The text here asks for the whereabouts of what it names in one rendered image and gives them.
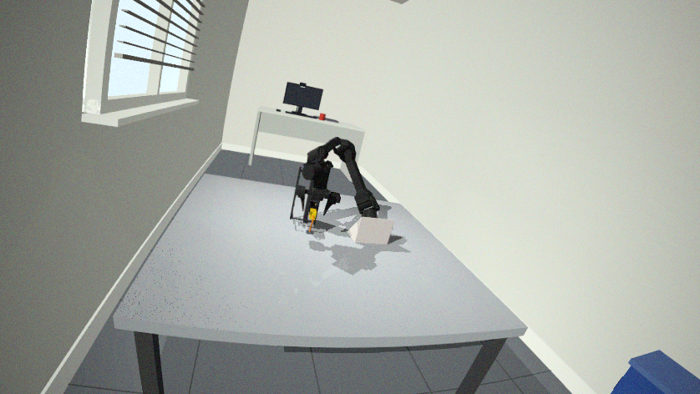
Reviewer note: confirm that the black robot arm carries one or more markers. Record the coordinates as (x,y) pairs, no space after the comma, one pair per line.
(313,169)

